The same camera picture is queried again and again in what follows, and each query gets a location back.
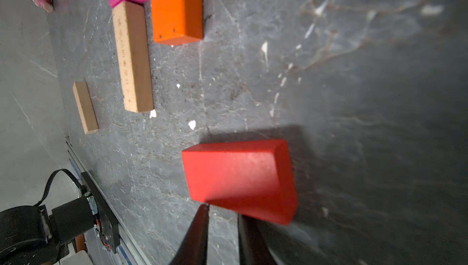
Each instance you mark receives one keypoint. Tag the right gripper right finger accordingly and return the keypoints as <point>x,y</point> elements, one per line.
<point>252,247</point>

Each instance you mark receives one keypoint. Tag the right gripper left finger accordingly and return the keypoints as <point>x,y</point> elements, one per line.
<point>193,249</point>

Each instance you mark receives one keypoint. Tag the red block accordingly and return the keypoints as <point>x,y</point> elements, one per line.
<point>252,178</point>

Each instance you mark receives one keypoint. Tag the wooden block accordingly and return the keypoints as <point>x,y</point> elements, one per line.
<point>133,56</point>
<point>85,108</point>

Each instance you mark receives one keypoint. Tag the orange block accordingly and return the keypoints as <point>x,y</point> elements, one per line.
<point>177,22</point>

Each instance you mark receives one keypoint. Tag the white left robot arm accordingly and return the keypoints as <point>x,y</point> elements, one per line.
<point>30,236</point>

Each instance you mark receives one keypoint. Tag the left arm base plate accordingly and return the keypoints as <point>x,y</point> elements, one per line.
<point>107,219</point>

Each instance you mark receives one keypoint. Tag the aluminium rail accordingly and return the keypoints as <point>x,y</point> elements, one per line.
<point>128,252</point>

